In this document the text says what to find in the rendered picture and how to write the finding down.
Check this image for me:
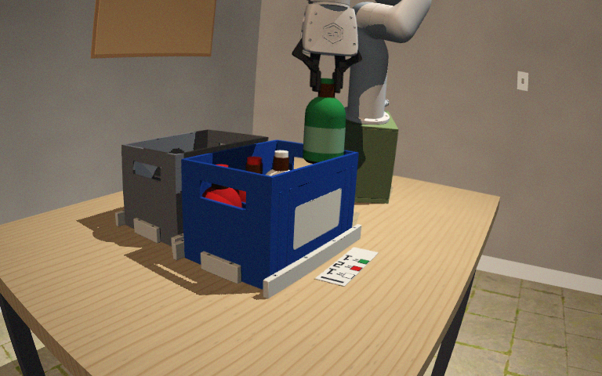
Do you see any white paper pick list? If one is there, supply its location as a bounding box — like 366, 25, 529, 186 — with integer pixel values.
315, 247, 378, 287

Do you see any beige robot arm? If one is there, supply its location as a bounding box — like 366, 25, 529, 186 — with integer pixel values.
344, 0, 432, 125

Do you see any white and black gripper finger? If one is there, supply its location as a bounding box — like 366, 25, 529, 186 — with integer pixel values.
332, 50, 362, 93
292, 38, 321, 92

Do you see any blue plastic crate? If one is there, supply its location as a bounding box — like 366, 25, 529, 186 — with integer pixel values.
181, 139, 357, 289

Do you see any green bottle with pale green label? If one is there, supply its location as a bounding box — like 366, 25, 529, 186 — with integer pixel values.
303, 78, 346, 164

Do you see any red bottle with pink label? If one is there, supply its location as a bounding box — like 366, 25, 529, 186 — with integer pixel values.
202, 183, 242, 208
234, 157, 263, 203

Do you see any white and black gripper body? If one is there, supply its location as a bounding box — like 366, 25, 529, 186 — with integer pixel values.
300, 2, 358, 56

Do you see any grey plastic crate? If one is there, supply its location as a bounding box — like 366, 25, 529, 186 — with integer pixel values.
121, 129, 257, 246

